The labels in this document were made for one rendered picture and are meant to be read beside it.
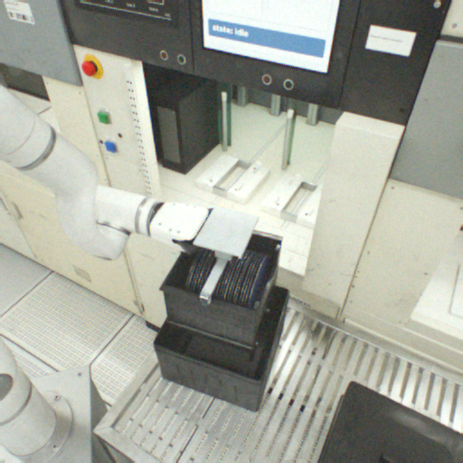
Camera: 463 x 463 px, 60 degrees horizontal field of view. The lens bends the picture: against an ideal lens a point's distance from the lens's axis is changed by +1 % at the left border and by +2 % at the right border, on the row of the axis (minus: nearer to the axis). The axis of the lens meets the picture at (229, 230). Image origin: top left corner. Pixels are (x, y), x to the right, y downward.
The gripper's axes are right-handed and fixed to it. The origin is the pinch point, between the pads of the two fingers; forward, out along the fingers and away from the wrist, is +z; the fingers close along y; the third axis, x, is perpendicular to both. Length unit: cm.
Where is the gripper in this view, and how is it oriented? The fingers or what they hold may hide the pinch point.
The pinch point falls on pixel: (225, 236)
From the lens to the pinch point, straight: 81.6
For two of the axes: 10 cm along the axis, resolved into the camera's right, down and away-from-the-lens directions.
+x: 0.1, -7.2, -6.9
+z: 9.4, 2.4, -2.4
